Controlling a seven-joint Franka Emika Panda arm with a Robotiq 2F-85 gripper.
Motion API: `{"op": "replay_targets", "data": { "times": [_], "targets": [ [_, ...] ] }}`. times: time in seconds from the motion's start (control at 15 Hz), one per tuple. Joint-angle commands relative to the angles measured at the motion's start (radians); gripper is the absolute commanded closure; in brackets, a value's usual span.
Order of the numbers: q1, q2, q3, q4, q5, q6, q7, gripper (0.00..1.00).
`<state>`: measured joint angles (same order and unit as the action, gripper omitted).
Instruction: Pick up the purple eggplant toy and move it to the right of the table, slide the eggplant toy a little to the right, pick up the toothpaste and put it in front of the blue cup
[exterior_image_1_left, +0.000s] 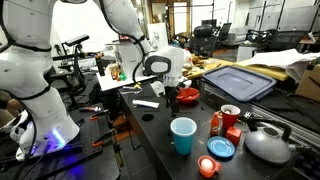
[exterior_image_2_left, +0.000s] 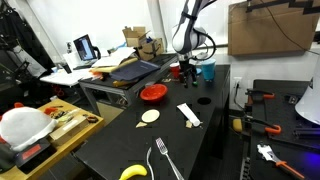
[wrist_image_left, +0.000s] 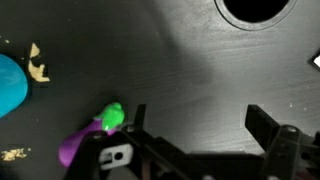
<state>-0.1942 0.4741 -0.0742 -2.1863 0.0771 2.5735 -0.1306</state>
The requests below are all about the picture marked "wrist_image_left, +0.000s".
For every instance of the purple eggplant toy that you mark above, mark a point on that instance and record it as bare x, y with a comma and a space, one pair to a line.
71, 150

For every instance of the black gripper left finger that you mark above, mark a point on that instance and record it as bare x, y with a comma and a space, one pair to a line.
133, 160

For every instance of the blue plastic cup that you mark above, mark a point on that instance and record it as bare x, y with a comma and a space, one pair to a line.
10, 85

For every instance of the gold sticker residue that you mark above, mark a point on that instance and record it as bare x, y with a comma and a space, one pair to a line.
36, 71

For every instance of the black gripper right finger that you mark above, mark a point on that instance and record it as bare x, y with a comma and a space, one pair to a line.
290, 153

